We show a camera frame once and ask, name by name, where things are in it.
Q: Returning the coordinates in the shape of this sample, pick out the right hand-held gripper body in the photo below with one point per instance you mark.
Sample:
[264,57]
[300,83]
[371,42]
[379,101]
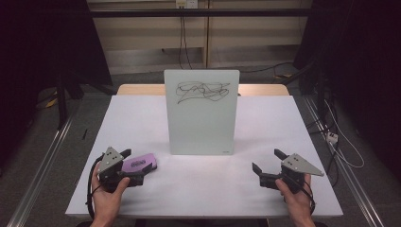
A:
[296,167]

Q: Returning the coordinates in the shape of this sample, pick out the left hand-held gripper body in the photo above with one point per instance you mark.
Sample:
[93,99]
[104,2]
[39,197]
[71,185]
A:
[108,162]

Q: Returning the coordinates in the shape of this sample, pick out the purple whiteboard eraser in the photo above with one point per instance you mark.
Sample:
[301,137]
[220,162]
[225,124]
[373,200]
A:
[138,164]

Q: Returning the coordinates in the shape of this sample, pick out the pale green glass whiteboard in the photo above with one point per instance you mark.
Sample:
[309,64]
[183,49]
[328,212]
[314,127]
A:
[201,126]

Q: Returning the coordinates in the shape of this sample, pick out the person's right hand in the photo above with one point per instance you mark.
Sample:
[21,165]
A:
[298,205]

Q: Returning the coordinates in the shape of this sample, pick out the person's left hand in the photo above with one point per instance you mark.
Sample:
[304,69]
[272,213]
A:
[105,201]

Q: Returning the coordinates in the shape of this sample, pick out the small black stick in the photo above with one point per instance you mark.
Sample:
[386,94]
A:
[84,134]

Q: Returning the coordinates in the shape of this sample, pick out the white power strip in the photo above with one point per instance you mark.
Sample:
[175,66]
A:
[332,137]

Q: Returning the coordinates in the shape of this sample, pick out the black metal stand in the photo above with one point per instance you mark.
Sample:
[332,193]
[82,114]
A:
[62,104]

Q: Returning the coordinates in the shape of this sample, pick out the black curtain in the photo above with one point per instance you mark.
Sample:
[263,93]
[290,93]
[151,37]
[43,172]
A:
[362,63]
[38,47]

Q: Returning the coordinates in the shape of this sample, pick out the black horizontal crossbar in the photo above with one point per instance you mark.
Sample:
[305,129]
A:
[201,12]

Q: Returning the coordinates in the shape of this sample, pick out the metal floor rail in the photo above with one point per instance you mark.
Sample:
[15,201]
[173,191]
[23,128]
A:
[350,183]
[41,176]

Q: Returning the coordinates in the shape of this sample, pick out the wooden vertical post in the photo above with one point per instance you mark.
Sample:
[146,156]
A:
[206,38]

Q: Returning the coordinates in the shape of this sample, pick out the white wall socket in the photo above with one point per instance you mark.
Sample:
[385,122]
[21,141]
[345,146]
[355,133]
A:
[186,3]

